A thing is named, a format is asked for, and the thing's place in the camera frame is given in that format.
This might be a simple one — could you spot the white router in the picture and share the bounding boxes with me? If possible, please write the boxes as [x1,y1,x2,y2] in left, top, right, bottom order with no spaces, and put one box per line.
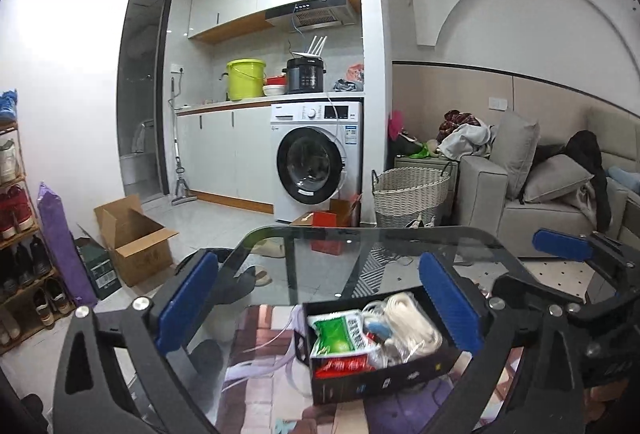
[291,35,328,59]

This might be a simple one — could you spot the grey sofa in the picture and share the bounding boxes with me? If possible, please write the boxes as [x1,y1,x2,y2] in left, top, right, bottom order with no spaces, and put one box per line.
[454,108,639,258]

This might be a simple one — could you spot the woven laundry basket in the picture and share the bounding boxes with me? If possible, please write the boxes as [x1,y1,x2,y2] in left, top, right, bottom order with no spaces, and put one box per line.
[371,167,451,228]

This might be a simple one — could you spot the red and white bowl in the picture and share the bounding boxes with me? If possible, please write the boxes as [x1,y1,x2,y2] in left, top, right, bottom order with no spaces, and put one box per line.
[262,75,288,97]

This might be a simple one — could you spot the open cardboard box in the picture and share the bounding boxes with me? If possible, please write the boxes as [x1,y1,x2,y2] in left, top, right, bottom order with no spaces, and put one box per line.
[93,194,178,287]

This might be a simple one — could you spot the black garment on sofa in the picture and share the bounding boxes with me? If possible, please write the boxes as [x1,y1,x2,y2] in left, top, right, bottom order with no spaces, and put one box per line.
[564,131,612,232]

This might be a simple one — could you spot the mop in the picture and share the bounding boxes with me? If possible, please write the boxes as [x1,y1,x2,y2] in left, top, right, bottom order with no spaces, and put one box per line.
[167,73,199,207]

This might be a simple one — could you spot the white washing machine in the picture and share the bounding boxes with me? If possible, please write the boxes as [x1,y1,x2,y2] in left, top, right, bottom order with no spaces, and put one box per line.
[270,98,362,223]

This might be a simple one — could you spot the cream rope bundle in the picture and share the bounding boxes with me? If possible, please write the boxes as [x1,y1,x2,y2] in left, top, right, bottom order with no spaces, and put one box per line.
[382,291,445,360]

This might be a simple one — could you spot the red cardboard box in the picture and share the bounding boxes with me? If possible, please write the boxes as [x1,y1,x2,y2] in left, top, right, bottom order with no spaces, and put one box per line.
[291,194,361,256]

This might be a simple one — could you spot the range hood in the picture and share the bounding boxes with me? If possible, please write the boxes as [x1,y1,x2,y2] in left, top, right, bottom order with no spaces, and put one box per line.
[265,0,359,33]

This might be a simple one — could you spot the pile of clothes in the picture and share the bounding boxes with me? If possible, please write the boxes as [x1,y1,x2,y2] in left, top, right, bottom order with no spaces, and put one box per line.
[436,110,497,161]

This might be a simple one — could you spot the red snack packet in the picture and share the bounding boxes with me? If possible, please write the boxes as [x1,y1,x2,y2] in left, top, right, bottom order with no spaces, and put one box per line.
[314,355,375,379]

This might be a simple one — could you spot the white lower kitchen cabinets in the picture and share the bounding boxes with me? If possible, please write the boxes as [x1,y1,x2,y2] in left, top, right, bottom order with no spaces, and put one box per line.
[177,105,274,214]

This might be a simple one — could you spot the dark green box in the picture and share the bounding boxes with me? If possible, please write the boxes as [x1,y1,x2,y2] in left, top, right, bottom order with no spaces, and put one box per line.
[74,238,122,301]

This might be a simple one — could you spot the purple rolled mat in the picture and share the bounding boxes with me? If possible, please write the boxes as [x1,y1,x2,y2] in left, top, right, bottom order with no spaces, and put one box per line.
[37,183,98,307]

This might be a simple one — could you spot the glass table top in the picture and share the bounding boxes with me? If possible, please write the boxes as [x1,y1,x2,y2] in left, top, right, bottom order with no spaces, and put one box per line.
[164,223,640,434]

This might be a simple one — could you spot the grey sofa cushion upright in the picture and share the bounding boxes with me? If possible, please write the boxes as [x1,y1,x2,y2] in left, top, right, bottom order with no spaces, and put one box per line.
[489,111,540,200]

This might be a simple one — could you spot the yellow-green plastic bucket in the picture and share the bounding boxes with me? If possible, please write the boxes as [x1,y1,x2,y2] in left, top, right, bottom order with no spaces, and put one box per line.
[220,59,266,101]

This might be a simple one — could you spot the black storage box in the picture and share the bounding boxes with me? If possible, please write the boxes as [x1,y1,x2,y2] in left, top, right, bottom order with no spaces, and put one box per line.
[294,287,461,405]

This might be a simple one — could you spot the green and white packet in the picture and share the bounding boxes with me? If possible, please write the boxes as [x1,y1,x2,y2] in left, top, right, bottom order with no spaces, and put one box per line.
[307,310,378,358]

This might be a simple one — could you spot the grey sofa cushion lying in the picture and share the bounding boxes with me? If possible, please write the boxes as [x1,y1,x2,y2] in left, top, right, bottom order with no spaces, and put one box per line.
[522,154,592,204]

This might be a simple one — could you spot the dark glass door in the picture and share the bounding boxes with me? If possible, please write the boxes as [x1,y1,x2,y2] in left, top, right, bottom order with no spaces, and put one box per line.
[116,0,171,203]

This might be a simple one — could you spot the wooden shoe rack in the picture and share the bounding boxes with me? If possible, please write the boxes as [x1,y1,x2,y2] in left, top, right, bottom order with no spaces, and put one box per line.
[1,123,75,354]

